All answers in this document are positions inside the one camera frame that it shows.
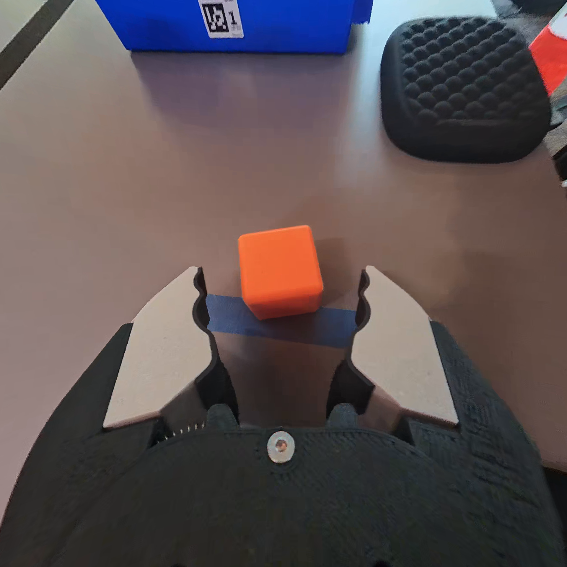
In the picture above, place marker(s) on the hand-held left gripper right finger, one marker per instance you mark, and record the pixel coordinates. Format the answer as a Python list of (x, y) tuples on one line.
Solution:
[(403, 359)]

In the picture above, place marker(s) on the orange foam cube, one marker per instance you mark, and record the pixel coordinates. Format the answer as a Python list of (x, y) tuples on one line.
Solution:
[(279, 270)]

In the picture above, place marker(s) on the orange traffic cone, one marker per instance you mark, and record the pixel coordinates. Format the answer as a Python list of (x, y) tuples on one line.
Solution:
[(551, 58)]

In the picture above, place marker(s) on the blue plastic bin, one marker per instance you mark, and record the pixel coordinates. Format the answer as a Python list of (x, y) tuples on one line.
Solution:
[(283, 22)]

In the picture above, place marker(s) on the blue tape strip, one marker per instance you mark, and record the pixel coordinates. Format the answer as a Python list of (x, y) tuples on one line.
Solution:
[(310, 330)]

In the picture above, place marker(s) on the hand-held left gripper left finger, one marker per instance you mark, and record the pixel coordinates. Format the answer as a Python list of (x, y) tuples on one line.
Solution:
[(155, 354)]

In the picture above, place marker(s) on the black textured armrest pad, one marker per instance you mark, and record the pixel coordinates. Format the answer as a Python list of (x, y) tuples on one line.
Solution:
[(465, 89)]

